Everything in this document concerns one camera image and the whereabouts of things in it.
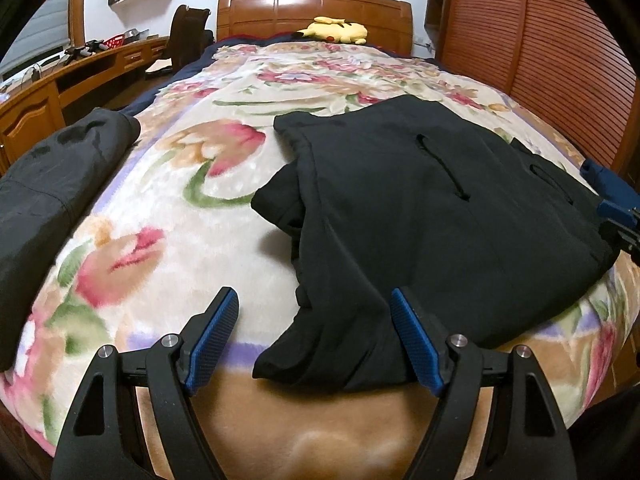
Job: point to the wooden desk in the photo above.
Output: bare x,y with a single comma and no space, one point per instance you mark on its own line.
40,105

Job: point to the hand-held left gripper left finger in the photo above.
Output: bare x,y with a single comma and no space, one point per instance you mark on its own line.
212,342

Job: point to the wooden bed headboard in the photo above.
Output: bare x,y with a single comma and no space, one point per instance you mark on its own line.
280,12

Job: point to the window with grey blind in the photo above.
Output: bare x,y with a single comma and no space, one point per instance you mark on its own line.
45,25

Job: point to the black buttoned coat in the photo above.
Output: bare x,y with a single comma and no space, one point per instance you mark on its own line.
425,240

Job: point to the navy blue bedsheet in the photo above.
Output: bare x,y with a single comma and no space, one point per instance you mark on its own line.
185,67

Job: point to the yellow plush toy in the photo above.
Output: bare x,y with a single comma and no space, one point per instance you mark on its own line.
340,32

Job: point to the floral plush blanket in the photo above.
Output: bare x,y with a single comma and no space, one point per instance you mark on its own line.
175,240

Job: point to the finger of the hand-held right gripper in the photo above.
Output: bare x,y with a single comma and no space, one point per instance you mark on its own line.
614,208
597,174

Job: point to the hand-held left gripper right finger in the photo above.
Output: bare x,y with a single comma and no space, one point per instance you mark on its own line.
417,347

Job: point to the metal pot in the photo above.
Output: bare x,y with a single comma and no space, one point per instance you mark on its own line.
132,35

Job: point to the red plastic basket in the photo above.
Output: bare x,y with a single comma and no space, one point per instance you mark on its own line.
114,41

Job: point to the dark brown chair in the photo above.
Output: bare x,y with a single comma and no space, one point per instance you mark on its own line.
187,35

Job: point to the wooden louvered wardrobe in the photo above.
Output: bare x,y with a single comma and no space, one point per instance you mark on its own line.
540,35

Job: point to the dark grey jacket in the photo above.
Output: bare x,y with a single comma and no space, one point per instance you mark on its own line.
45,195

